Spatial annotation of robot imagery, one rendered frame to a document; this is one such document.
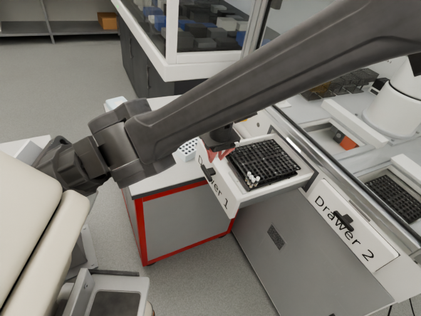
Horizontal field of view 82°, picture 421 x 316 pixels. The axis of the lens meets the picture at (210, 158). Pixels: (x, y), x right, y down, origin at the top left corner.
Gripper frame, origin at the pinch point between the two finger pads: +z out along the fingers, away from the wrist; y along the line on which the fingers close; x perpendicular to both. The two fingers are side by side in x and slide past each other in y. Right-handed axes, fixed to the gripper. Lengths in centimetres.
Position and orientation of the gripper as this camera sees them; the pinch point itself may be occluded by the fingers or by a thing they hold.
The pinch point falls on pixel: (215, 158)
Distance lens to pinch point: 72.6
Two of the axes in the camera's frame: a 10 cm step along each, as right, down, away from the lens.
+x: -4.2, -6.8, 6.0
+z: -1.2, 6.9, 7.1
